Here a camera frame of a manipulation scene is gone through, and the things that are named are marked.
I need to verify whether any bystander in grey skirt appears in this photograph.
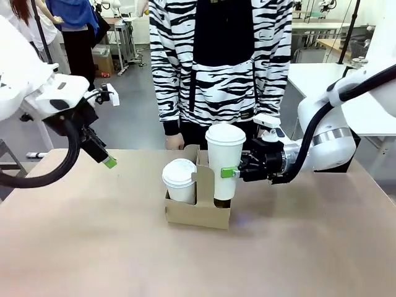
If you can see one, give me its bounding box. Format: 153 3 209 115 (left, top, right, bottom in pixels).
30 0 72 75

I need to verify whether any person's right hand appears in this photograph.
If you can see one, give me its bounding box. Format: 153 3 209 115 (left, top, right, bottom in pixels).
166 133 185 151

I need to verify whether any person torso zebra hoodie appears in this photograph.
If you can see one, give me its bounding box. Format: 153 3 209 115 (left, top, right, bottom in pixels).
148 0 293 151

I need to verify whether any tall white paper cup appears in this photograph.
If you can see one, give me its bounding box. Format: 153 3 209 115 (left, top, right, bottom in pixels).
205 123 248 201

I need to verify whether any large white side table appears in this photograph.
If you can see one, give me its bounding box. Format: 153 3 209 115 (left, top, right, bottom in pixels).
286 62 396 180

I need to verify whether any short white lidded paper cup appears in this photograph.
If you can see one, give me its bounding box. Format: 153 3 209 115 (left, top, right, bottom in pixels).
161 158 197 205

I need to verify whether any metal frame background table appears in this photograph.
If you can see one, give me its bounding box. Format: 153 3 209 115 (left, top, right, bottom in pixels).
103 17 140 75

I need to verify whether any brown cardboard cup carrier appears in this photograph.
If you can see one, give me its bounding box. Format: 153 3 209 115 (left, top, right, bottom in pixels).
163 144 232 230

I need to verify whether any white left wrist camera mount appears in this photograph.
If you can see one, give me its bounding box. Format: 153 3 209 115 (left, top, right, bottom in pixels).
98 82 121 107

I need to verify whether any wooden background table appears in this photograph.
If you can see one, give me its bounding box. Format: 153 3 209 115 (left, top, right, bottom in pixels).
316 38 353 62

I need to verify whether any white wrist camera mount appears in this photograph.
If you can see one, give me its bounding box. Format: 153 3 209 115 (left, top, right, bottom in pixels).
98 82 121 107
253 113 284 140

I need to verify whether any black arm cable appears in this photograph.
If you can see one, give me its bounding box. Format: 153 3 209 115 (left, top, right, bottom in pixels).
0 117 84 189
269 63 396 186

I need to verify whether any black stand pole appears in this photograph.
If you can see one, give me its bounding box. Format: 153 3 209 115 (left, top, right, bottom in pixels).
30 0 54 64
337 0 363 65

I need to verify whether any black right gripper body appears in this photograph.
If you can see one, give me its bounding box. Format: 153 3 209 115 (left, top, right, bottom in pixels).
239 139 285 184

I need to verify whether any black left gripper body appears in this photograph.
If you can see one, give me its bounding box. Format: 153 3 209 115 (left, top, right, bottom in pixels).
43 98 100 137

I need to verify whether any bystander in blue top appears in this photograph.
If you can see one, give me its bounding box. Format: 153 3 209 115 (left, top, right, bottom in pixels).
46 0 111 91

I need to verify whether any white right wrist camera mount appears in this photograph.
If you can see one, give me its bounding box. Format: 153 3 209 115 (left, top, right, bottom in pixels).
253 113 284 140

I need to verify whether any bystander with long red hair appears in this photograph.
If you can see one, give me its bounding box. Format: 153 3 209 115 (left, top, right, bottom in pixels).
9 0 43 52

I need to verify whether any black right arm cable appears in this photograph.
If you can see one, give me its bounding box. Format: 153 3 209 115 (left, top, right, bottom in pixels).
269 63 396 186

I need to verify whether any brown cardboard box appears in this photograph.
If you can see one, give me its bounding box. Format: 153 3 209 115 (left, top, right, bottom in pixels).
92 45 115 78

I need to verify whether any person's right forearm zebra sleeve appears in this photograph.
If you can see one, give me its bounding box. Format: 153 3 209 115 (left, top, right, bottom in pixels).
150 46 184 137

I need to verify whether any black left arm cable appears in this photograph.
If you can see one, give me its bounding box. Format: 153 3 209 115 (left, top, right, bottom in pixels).
0 117 84 189

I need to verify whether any grey wire basket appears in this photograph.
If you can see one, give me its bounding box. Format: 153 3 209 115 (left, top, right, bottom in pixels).
349 40 372 59

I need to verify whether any person's left forearm zebra sleeve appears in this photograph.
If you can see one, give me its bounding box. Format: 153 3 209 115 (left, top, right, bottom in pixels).
267 37 293 123

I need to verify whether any white background workbench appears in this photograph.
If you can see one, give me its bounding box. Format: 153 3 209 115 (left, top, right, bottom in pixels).
290 20 377 62

